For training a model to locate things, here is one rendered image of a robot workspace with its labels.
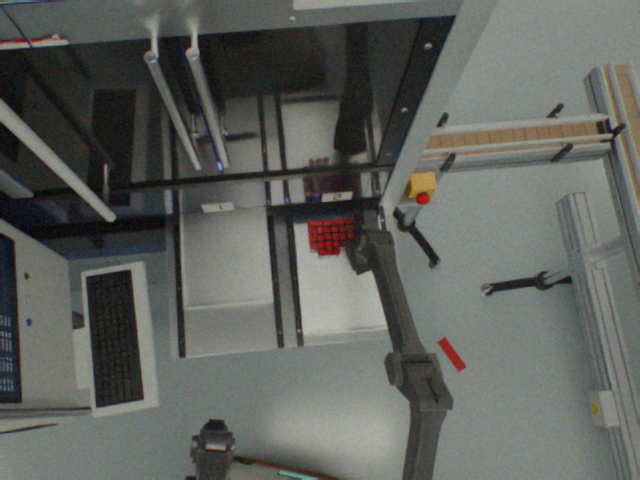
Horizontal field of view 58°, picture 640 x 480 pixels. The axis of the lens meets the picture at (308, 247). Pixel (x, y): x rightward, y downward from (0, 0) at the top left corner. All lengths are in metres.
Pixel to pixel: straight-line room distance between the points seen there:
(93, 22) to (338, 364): 1.94
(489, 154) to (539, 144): 0.15
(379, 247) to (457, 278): 1.34
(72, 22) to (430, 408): 0.90
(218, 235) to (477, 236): 1.42
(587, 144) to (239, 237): 1.12
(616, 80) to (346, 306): 1.11
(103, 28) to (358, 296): 1.08
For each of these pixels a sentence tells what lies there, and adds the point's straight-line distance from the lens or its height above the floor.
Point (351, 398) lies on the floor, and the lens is 2.57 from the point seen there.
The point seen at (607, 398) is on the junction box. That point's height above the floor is 0.54.
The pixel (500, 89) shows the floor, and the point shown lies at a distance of 3.14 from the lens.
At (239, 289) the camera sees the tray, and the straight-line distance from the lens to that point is 1.72.
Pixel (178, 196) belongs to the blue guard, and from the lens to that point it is 1.56.
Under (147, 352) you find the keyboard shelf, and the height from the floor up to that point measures 0.80.
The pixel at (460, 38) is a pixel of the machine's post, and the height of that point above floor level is 1.74.
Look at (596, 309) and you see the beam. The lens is 2.30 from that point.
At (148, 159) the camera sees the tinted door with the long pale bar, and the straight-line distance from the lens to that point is 1.36.
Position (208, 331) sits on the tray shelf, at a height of 0.88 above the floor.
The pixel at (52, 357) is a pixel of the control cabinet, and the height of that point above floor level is 0.98.
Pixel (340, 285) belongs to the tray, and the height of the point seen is 0.88.
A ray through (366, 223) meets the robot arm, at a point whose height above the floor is 1.14.
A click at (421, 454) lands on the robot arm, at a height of 1.37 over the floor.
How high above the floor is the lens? 2.56
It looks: 75 degrees down
